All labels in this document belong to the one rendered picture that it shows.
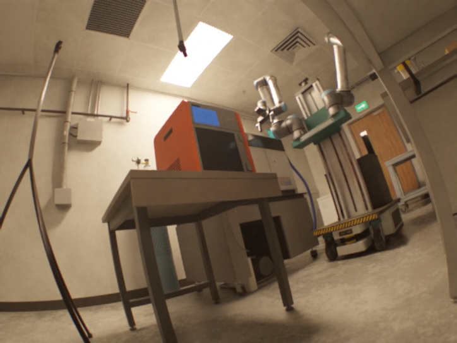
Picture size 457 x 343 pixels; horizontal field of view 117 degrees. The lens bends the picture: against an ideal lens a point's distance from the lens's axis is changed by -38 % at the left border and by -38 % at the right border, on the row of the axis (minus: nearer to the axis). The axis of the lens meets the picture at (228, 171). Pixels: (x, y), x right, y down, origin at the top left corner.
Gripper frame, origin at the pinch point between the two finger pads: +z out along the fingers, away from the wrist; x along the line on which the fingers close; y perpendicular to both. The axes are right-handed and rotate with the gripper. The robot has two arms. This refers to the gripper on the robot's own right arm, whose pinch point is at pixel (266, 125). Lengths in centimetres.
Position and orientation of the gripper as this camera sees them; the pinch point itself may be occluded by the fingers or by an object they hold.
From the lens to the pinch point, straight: 187.3
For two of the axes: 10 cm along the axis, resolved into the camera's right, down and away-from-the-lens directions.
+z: -0.1, 7.8, -6.2
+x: -6.4, 4.8, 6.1
